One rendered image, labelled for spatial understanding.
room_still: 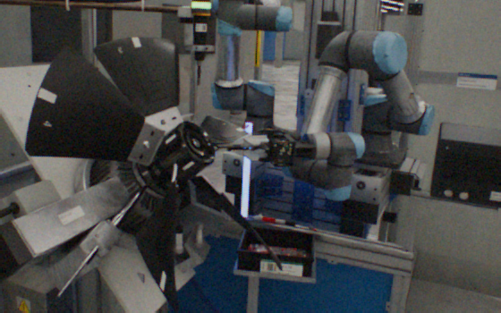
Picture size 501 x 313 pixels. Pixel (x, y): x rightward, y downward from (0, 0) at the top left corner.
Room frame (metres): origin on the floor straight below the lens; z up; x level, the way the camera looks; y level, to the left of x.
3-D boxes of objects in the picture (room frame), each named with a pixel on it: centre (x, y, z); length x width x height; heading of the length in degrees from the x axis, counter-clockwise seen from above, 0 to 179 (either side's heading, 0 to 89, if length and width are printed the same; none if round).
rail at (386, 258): (1.41, -0.09, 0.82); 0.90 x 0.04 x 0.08; 68
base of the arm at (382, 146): (1.71, -0.49, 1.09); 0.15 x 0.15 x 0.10
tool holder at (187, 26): (1.11, 0.14, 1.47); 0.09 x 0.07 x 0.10; 103
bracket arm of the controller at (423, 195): (1.21, -0.59, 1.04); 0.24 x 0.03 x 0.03; 68
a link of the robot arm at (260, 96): (1.92, -0.03, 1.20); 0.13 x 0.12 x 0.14; 92
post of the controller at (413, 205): (1.25, -0.49, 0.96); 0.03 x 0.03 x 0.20; 68
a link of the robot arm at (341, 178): (1.25, -0.25, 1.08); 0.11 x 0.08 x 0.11; 49
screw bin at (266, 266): (1.23, -0.10, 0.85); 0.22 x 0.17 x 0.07; 82
